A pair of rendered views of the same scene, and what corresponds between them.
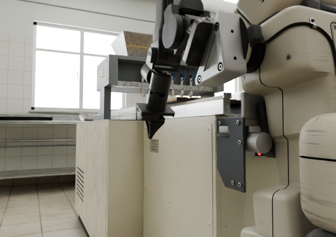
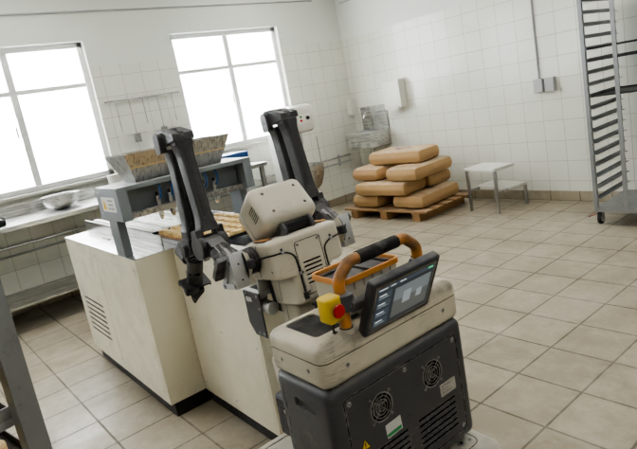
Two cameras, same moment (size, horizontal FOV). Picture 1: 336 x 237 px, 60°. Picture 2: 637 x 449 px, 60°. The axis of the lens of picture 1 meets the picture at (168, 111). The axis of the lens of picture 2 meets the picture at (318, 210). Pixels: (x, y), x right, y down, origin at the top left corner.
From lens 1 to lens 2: 130 cm
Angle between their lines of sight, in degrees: 19
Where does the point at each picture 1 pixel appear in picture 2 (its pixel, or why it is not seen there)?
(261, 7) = (255, 227)
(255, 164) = not seen: hidden behind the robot
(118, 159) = (155, 296)
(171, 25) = (198, 246)
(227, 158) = (254, 317)
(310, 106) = (291, 291)
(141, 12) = not seen: outside the picture
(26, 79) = not seen: outside the picture
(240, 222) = not seen: hidden behind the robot
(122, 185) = (166, 322)
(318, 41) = (286, 260)
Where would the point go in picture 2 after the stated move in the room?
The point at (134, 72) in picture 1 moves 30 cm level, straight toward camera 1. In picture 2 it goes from (147, 194) to (151, 201)
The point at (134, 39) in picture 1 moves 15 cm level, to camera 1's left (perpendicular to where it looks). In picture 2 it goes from (138, 159) to (105, 165)
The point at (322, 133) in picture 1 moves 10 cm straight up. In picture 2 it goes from (274, 339) to (266, 305)
